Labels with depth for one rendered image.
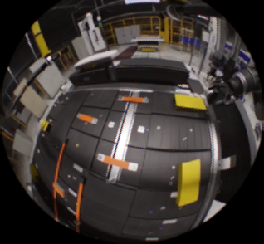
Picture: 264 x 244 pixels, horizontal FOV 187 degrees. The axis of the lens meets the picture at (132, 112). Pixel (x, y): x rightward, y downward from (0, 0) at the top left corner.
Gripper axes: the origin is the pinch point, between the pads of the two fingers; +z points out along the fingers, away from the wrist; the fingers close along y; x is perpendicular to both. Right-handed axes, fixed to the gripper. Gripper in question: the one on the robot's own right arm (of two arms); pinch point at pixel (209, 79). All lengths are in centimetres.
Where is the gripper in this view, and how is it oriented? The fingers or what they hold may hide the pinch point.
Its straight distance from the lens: 117.2
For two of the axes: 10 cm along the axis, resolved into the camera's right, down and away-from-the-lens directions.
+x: 0.6, -8.4, 5.5
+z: 1.4, 5.5, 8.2
